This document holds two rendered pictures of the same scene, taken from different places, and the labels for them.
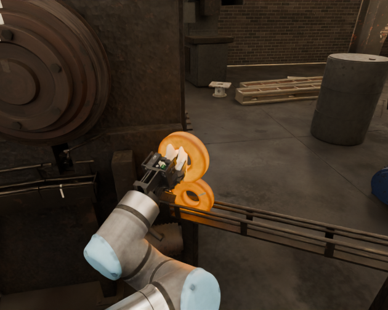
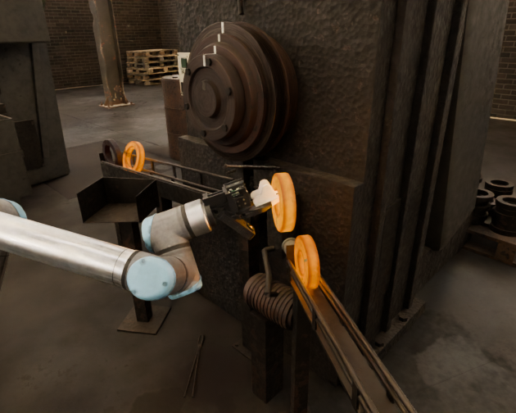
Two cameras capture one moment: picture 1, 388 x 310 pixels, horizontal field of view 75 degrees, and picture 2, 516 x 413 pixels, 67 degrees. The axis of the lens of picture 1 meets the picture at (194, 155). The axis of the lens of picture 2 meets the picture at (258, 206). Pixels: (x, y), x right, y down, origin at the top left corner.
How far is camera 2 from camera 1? 71 cm
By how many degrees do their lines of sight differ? 49
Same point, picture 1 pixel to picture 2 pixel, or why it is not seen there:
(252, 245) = not seen: outside the picture
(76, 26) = (260, 57)
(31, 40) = (219, 67)
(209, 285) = (156, 271)
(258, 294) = not seen: outside the picture
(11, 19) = (219, 51)
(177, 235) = (288, 305)
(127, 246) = (161, 230)
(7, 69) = (204, 88)
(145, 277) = not seen: hidden behind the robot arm
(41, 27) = (233, 56)
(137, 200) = (192, 206)
